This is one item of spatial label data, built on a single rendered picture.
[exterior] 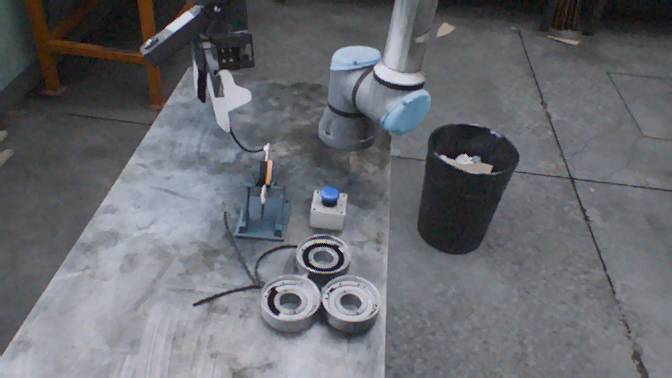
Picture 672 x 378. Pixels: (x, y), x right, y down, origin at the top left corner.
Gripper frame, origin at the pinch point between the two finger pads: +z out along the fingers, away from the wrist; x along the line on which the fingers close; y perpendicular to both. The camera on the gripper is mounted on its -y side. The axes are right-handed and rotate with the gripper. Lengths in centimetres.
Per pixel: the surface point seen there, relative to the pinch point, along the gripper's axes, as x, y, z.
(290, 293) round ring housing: -11.6, 8.0, 30.7
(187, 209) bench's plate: 19.6, -2.9, 26.9
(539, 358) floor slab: 18, 105, 111
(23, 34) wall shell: 239, -33, 36
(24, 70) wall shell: 236, -36, 53
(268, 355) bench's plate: -20.0, 0.7, 34.9
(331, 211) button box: 4.0, 23.3, 26.0
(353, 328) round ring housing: -21.9, 15.4, 33.4
